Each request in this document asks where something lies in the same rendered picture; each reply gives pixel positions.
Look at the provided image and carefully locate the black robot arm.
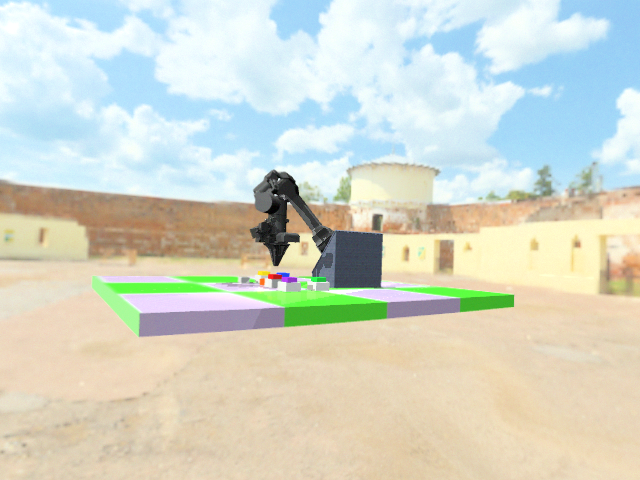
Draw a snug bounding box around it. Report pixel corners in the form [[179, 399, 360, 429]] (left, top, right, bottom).
[[249, 169, 334, 254]]

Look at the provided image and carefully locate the purple button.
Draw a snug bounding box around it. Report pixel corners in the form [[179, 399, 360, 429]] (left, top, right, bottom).
[[277, 277, 301, 292]]

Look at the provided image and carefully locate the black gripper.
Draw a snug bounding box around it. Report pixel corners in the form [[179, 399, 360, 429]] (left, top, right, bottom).
[[255, 215, 300, 266]]

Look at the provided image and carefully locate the red button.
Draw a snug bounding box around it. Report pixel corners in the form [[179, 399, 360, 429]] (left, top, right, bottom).
[[264, 274, 282, 288]]

